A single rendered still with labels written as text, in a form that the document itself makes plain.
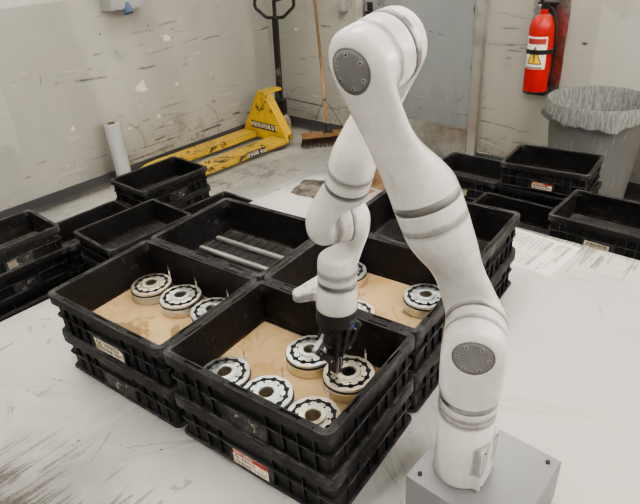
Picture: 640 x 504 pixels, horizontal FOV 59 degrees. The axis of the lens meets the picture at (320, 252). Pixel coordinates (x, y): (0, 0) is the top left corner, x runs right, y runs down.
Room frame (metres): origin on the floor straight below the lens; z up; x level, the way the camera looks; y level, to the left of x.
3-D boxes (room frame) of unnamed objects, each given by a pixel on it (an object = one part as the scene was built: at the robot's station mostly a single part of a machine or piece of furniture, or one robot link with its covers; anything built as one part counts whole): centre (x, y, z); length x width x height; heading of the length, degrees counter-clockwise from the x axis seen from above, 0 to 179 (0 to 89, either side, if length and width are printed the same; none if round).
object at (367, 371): (0.83, -0.04, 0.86); 0.10 x 0.10 x 0.01
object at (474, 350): (0.64, -0.22, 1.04); 0.09 x 0.09 x 0.17; 71
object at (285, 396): (0.79, 0.12, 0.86); 0.10 x 0.10 x 0.01
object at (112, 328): (1.10, 0.39, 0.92); 0.40 x 0.30 x 0.02; 52
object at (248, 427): (0.85, 0.07, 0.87); 0.40 x 0.30 x 0.11; 52
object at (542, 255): (1.53, -0.63, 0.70); 0.33 x 0.23 x 0.01; 46
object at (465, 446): (0.65, -0.21, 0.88); 0.09 x 0.09 x 0.17; 49
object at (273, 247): (1.33, 0.21, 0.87); 0.40 x 0.30 x 0.11; 52
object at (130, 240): (2.15, 0.78, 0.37); 0.40 x 0.30 x 0.45; 136
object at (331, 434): (0.85, 0.07, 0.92); 0.40 x 0.30 x 0.02; 52
